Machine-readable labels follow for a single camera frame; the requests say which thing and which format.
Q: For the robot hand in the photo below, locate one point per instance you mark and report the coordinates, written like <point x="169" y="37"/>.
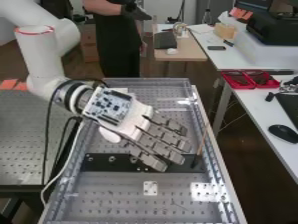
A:
<point x="127" y="116"/>

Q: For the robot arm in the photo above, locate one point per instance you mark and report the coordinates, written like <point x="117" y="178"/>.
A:
<point x="44" y="50"/>

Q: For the black plate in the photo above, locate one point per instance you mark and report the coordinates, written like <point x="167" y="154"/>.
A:
<point x="106" y="163"/>

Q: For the white mouse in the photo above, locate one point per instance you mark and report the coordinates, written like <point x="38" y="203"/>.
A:
<point x="171" y="51"/>

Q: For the small white box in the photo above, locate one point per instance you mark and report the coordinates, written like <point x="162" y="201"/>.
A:
<point x="150" y="188"/>

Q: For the person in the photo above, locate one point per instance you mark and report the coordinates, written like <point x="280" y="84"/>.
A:
<point x="117" y="40"/>

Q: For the wooden desk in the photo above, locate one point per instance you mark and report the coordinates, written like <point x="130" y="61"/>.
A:
<point x="187" y="51"/>

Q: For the black keyboard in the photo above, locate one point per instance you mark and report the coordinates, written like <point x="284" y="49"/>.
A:
<point x="163" y="40"/>
<point x="290" y="106"/>

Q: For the clear box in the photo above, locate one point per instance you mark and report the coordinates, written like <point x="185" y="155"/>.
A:
<point x="133" y="206"/>

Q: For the red tray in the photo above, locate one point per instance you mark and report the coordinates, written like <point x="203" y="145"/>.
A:
<point x="238" y="80"/>
<point x="266" y="80"/>

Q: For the black phone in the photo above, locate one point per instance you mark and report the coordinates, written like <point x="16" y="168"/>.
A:
<point x="215" y="48"/>

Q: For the white desk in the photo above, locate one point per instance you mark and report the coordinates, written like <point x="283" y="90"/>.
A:
<point x="247" y="56"/>
<point x="260" y="113"/>

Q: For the small black item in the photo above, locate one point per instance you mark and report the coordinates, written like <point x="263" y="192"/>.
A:
<point x="268" y="96"/>

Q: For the cardboard box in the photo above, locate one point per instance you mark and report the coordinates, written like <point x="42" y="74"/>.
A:
<point x="223" y="31"/>

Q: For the black mouse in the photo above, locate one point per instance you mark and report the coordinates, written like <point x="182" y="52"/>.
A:
<point x="283" y="133"/>

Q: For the large black device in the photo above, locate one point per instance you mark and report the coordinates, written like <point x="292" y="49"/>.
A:
<point x="274" y="26"/>

